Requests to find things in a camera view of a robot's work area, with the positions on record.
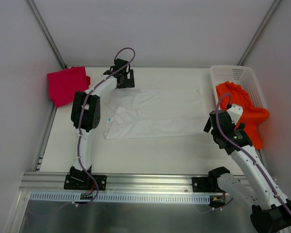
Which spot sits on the white t-shirt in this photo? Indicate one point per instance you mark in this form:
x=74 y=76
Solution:
x=136 y=113

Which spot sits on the aluminium mounting rail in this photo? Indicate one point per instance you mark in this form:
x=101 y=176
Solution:
x=114 y=183

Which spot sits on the white slotted cable duct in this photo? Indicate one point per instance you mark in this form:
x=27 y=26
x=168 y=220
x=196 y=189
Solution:
x=120 y=197

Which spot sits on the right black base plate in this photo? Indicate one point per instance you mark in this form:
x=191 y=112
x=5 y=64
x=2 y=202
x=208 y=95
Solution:
x=201 y=185

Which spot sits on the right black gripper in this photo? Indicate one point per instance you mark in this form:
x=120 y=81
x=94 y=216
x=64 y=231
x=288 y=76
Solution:
x=207 y=125

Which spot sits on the metal frame post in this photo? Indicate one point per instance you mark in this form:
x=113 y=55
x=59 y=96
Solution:
x=257 y=34
x=46 y=33

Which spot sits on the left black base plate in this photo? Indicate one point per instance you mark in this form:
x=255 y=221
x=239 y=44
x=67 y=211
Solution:
x=84 y=182

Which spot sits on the white plastic basket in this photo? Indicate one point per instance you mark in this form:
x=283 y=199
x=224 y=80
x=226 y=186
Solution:
x=243 y=76

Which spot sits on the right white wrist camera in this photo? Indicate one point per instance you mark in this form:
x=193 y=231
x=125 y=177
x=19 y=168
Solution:
x=235 y=112

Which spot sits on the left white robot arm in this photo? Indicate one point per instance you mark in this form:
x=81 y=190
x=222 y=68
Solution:
x=85 y=116

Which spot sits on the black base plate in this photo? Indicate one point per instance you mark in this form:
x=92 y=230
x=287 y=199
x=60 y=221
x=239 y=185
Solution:
x=201 y=185
x=84 y=182

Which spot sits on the folded magenta t-shirt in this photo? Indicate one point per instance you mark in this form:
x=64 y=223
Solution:
x=63 y=85

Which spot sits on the orange t-shirt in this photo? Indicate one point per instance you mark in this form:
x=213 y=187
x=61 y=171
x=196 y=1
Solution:
x=252 y=116

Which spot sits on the left metal frame post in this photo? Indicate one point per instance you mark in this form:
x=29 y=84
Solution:
x=46 y=33

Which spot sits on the right metal frame post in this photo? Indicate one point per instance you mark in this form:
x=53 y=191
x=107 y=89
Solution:
x=257 y=34

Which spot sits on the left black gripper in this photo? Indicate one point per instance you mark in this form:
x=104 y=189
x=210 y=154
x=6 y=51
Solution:
x=126 y=82

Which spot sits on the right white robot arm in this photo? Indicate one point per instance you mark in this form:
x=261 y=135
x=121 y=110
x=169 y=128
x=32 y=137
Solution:
x=268 y=207

